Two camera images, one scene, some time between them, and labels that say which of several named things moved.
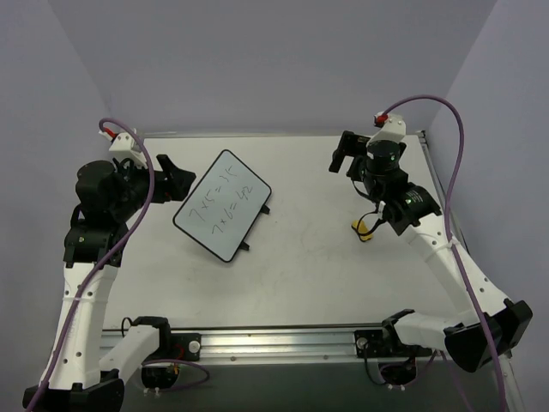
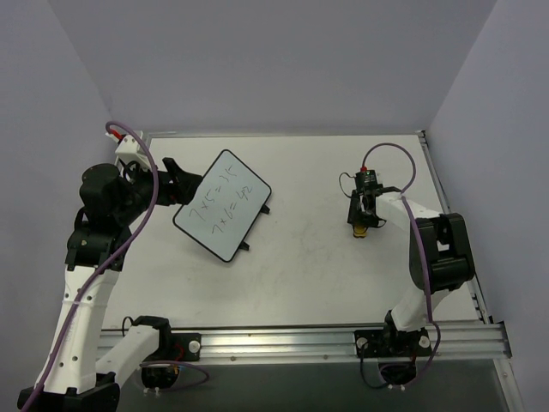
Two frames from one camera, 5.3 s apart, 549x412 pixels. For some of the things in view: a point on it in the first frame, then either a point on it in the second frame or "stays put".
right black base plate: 381,344 stays put
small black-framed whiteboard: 223,206 stays put
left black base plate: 184,347 stays put
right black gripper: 354,151 → 361,213
